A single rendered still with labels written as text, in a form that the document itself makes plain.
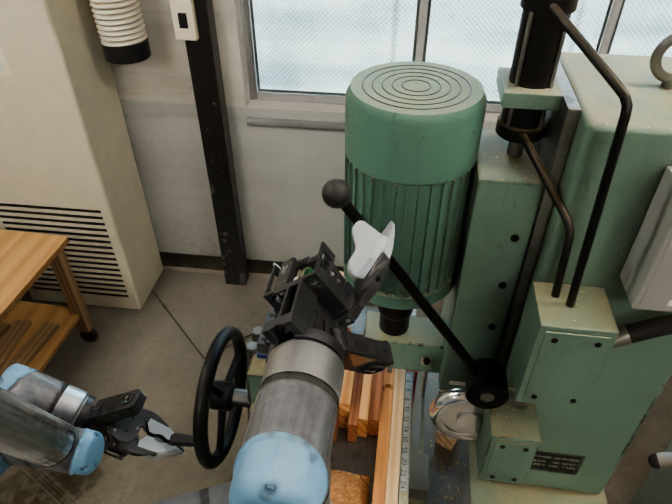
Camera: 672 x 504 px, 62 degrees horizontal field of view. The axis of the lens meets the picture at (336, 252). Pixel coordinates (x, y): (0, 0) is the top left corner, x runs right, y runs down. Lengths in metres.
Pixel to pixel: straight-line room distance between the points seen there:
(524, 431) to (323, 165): 1.60
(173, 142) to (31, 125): 0.51
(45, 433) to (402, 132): 0.69
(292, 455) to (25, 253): 1.88
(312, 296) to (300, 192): 1.80
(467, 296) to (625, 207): 0.25
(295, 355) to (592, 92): 0.45
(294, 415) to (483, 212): 0.39
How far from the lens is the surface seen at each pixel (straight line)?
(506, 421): 0.88
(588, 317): 0.74
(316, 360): 0.52
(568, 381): 0.79
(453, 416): 0.94
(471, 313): 0.86
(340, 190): 0.63
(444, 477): 1.14
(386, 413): 1.03
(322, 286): 0.57
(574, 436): 1.04
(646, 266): 0.71
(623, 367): 0.91
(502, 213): 0.74
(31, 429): 0.96
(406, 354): 0.98
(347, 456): 1.03
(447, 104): 0.69
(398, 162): 0.68
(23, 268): 2.19
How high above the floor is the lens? 1.79
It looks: 39 degrees down
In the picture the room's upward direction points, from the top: straight up
